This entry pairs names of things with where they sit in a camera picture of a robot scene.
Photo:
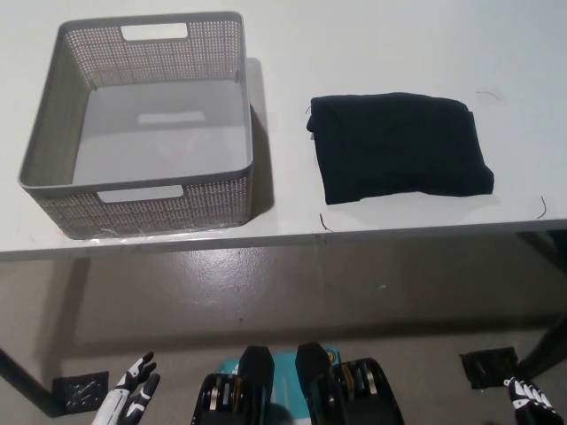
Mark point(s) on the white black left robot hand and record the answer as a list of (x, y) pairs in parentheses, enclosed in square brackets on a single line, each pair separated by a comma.
[(119, 394)]

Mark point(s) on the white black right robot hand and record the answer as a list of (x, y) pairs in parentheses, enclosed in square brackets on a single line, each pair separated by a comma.
[(525, 398)]

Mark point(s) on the black t shirt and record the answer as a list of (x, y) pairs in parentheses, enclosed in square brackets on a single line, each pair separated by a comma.
[(394, 146)]

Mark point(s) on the black floor tape patch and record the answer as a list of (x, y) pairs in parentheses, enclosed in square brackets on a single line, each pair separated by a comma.
[(487, 367), (82, 391)]

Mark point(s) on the clear tape strip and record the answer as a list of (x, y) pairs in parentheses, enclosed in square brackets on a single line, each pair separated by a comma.
[(146, 234)]

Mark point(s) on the grey perforated plastic basket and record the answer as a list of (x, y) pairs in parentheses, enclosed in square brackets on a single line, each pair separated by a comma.
[(133, 212)]

